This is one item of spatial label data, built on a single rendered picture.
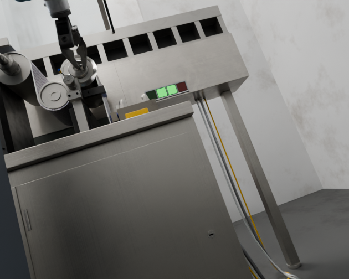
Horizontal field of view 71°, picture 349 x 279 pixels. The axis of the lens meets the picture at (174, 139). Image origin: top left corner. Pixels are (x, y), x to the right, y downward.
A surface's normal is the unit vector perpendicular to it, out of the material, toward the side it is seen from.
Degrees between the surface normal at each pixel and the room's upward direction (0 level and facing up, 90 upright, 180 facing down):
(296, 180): 90
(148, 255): 90
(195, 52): 90
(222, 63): 90
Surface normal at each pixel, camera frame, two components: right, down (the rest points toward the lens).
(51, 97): 0.10, -0.21
